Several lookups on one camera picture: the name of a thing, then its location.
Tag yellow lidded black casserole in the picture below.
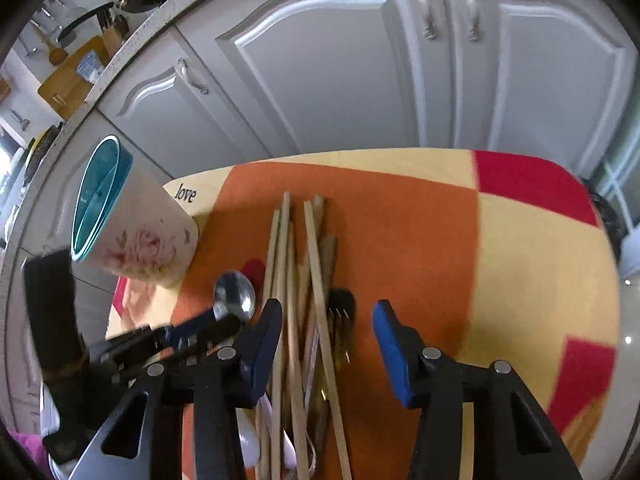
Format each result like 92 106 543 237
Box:
23 122 63 188

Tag white kitchen cabinets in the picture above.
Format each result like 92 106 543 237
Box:
1 0 639 431

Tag floral utensil holder teal rim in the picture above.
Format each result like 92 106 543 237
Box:
70 136 198 287

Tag white salt bag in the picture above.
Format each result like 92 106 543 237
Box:
76 50 105 84

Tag wooden knife block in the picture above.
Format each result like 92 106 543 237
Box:
98 10 130 58

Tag white handled metal spoon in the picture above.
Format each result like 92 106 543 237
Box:
214 270 260 468

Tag wooden cutting board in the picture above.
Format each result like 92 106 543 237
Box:
37 36 111 120

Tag red orange yellow cloth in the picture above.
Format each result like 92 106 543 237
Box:
108 148 620 479

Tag wooden handled metal fork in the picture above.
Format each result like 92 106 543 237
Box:
308 288 356 460

